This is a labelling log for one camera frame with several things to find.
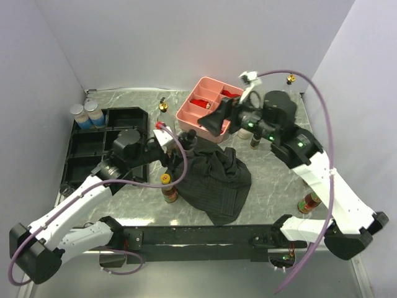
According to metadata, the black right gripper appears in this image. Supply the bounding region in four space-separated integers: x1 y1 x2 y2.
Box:
197 89 279 142

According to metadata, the blue label spice jar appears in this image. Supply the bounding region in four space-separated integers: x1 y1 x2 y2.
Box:
69 104 94 129
84 101 105 129

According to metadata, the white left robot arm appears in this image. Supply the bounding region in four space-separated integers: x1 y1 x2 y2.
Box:
7 125 193 286

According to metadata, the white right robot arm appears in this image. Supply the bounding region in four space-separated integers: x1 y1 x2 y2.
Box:
197 91 388 260

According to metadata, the red item middle compartment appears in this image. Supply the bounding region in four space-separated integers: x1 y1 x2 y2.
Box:
190 99 211 109

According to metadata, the red item compartment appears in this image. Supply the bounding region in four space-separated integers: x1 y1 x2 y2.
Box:
190 99 211 109
221 89 242 98

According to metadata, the pink divided storage box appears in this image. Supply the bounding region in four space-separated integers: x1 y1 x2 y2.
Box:
176 77 243 143

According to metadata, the red item back compartment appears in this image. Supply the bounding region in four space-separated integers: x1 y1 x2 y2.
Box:
221 89 242 98

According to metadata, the black cap white powder bottle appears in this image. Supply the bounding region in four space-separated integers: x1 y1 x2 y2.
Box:
238 129 252 140

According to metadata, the tall gold spout oil bottle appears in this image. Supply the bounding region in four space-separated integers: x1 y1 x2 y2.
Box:
157 97 169 124

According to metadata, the small black cap spice jar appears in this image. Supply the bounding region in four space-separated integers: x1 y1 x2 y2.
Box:
250 133 262 150

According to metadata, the dark striped cloth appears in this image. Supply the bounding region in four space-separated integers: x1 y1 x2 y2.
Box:
176 138 252 226

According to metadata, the red yellow cap sauce bottle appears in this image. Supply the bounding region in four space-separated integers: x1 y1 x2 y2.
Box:
161 173 178 203

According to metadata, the tall gold spout sauce bottle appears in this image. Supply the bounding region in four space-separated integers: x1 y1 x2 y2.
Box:
286 73 296 86

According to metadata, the black divided organizer tray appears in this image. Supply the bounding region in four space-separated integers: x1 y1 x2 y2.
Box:
61 107 149 189

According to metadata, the red label sauce bottle right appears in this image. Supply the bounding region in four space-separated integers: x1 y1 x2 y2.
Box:
297 192 321 214

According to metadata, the dark spice jar front left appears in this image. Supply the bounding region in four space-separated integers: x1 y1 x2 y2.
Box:
59 184 75 197

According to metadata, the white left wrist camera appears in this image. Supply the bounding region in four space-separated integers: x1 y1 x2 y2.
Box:
153 121 176 154

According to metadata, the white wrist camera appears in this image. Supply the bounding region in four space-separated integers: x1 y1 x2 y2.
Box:
153 121 176 154
239 71 262 104

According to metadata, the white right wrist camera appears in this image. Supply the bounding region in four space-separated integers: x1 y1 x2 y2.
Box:
239 71 262 104

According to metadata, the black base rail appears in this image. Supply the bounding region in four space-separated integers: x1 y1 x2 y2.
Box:
105 225 307 262

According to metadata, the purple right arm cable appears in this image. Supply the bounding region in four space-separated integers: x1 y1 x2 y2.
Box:
257 70 335 296

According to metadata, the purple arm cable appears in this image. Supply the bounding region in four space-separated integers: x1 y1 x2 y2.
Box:
7 124 189 286
257 70 335 296

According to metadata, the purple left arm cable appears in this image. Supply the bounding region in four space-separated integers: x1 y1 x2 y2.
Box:
7 124 189 286

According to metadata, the aluminium frame rail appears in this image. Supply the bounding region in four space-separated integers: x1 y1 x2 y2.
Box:
20 191 373 297

